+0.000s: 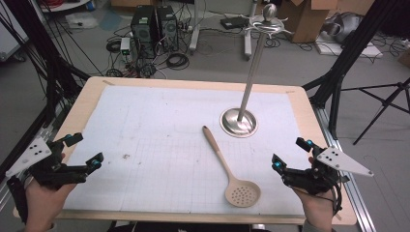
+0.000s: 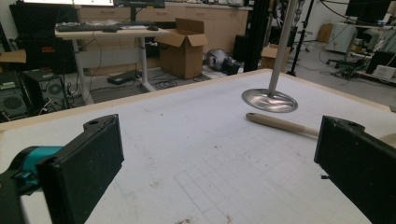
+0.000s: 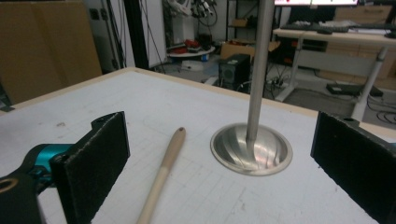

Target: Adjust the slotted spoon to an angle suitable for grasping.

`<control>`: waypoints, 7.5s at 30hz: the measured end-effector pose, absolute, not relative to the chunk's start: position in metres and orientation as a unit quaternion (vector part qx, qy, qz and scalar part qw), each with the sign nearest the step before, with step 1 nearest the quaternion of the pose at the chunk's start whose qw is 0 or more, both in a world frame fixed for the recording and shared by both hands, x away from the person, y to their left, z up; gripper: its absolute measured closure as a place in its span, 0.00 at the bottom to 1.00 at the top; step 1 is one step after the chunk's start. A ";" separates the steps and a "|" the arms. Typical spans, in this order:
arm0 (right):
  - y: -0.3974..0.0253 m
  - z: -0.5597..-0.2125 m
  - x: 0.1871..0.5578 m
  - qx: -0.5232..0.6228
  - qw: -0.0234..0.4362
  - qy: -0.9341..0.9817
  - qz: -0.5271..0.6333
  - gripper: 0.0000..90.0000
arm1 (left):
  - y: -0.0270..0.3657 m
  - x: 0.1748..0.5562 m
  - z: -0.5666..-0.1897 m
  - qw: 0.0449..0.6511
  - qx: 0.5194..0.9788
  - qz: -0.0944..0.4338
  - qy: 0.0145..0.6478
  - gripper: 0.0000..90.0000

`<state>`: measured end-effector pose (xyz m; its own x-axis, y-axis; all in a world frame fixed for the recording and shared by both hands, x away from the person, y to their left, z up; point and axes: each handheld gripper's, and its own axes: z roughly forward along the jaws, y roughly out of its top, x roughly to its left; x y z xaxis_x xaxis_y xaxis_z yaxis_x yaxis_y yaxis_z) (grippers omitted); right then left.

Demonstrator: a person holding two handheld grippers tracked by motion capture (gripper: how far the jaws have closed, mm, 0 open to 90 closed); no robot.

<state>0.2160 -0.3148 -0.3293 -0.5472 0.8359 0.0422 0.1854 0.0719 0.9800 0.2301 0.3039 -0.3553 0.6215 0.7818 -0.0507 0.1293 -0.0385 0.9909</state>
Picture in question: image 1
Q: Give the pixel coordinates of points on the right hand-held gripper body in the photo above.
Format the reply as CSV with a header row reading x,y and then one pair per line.
x,y
317,179

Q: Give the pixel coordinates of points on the white cabinet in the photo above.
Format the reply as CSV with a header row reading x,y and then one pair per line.
x,y
9,38

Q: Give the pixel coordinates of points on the large cardboard box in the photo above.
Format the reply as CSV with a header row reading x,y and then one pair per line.
x,y
304,22

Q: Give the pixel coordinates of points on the person's left hand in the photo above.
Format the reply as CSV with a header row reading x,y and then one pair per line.
x,y
43,203

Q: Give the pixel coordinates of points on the black frame post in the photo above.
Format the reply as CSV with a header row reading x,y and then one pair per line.
x,y
38,48
353,48

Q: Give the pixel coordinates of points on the metal utensil stand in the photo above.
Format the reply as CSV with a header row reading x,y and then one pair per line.
x,y
232,125

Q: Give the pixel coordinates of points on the small white green device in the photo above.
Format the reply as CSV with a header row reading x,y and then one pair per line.
x,y
125,45

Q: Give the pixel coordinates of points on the black computer tower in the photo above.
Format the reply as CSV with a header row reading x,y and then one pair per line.
x,y
167,27
143,30

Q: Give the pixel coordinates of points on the flat white board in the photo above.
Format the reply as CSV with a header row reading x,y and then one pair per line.
x,y
357,51

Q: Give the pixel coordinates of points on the person's right hand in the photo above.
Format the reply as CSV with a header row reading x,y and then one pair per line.
x,y
316,206

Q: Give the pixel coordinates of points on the person's dark clothing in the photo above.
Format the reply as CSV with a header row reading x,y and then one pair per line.
x,y
193,227

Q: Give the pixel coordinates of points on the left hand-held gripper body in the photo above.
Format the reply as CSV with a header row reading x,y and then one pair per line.
x,y
48,170

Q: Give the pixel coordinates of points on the white grid paper mat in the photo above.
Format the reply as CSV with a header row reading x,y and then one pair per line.
x,y
161,145

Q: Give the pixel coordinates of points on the flat black box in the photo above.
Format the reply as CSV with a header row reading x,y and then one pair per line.
x,y
234,22

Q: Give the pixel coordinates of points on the beige slotted spoon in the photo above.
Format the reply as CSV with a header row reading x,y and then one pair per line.
x,y
222,162

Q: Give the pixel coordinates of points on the grey rounded appliance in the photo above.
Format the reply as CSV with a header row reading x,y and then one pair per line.
x,y
346,25

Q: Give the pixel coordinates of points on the white stand leg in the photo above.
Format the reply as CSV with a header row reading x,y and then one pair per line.
x,y
194,35
247,45

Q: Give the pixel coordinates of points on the black tripod stand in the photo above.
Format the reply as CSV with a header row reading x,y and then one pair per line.
x,y
385,103

